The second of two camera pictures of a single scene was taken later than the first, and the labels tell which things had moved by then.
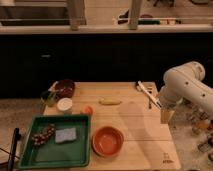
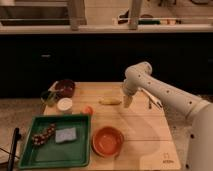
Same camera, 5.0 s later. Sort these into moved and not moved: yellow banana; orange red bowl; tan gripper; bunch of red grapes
Moved: tan gripper
Not moved: orange red bowl; bunch of red grapes; yellow banana
